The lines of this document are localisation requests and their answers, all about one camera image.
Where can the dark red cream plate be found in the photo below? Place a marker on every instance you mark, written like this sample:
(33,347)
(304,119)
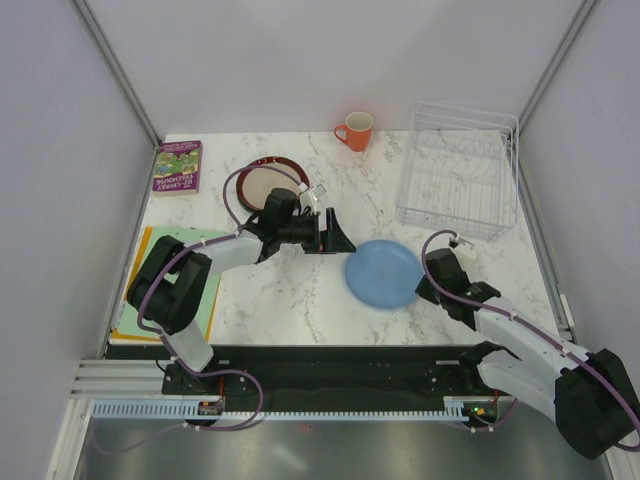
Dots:
(253,186)

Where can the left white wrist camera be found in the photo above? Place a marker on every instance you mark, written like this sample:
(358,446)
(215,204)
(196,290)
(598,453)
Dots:
(309,198)

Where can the orange mug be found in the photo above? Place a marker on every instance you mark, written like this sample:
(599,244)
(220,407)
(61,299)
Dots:
(356,131)

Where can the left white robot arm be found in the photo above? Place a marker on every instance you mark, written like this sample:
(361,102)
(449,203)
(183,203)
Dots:
(169,286)

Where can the purple book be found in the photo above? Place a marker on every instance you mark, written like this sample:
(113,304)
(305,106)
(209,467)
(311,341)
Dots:
(177,169)

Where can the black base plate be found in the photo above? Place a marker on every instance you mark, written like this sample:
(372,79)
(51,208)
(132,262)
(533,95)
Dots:
(336,377)

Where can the white wire dish rack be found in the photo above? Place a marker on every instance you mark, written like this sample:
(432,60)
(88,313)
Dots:
(461,171)

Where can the white slotted cable duct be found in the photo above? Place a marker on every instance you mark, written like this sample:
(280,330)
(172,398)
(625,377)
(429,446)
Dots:
(450,411)

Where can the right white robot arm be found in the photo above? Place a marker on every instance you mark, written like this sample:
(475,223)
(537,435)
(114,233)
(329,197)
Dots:
(588,395)

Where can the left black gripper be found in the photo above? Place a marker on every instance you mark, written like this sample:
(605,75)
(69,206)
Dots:
(331,241)

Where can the aluminium rail frame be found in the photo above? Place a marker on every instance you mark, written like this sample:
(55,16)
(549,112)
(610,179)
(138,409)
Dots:
(120,377)

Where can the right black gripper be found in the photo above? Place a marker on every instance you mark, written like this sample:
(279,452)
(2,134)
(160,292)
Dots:
(423,290)

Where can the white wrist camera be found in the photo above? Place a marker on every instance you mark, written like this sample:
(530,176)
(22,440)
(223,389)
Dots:
(464,249)
(309,198)

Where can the blue plate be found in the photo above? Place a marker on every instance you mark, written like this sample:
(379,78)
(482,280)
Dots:
(383,274)

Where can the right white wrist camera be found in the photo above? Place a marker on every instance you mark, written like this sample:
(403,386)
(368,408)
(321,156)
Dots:
(464,249)

